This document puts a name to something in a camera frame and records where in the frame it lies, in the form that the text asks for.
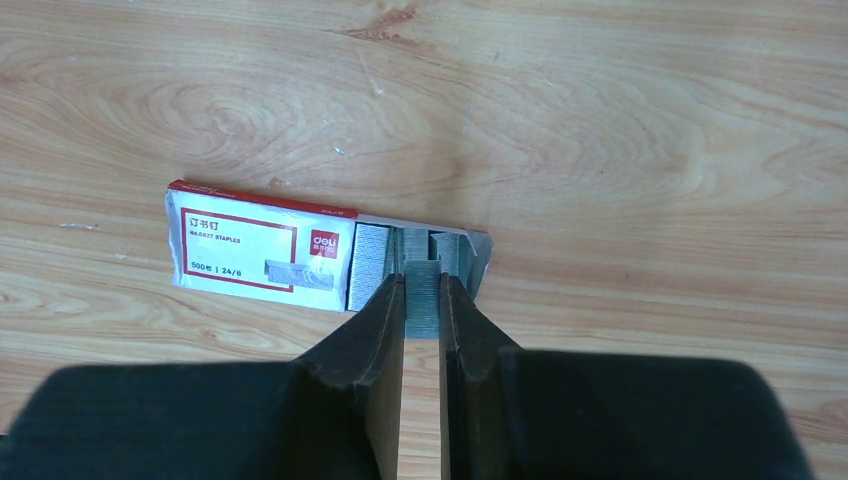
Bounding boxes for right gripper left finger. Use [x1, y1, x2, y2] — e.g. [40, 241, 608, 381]
[1, 274, 405, 479]

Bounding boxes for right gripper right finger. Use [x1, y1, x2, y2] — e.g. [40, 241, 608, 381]
[439, 274, 814, 479]

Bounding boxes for red staple box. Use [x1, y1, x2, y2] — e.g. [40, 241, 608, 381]
[164, 179, 494, 312]

